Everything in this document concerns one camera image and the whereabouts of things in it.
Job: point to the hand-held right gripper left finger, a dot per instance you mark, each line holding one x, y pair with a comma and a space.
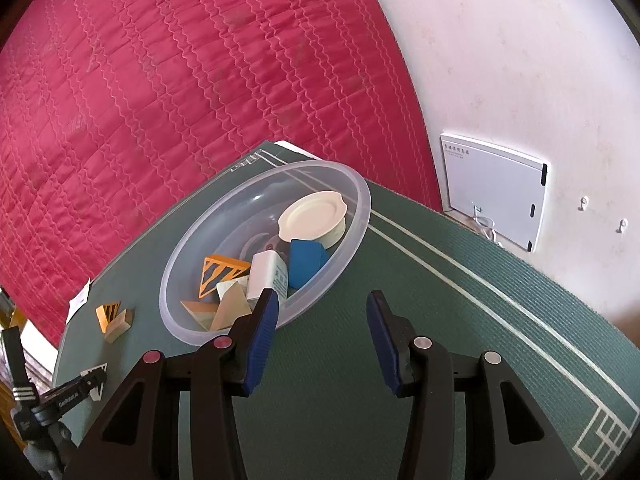
261, 340

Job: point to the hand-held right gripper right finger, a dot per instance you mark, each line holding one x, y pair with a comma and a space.
384, 345

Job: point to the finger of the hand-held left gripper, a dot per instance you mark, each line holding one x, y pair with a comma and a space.
70, 392

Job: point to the small zebra-striped triangular block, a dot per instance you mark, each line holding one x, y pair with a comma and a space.
97, 391

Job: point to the wooden wedge block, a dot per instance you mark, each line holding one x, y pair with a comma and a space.
230, 307

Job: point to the wooden triangular prism block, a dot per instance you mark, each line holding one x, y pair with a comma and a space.
197, 312

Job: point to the white charger adapter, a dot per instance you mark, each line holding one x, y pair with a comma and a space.
265, 270

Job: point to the yellow striped triangular block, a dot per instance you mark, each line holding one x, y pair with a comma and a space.
220, 270

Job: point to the clear plastic bowl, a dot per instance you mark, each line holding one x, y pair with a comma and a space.
200, 250

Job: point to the person's left hand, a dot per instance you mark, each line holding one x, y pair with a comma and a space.
50, 447

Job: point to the wooden rectangular block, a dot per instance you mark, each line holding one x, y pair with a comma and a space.
117, 330

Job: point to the tiger-striped wooden cube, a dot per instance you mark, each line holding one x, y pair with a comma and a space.
107, 314

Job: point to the green table mat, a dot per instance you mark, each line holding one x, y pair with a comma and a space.
450, 285

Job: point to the white paper card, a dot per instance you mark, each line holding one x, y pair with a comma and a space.
80, 302

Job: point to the blue block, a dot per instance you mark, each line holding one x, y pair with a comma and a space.
305, 260

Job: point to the white round lid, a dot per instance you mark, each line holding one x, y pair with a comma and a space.
312, 215

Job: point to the red quilted blanket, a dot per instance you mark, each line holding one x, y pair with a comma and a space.
200, 60

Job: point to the white wall box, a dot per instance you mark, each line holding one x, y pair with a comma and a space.
492, 190

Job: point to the small wall hook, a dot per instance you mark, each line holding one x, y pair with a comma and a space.
622, 225
583, 203

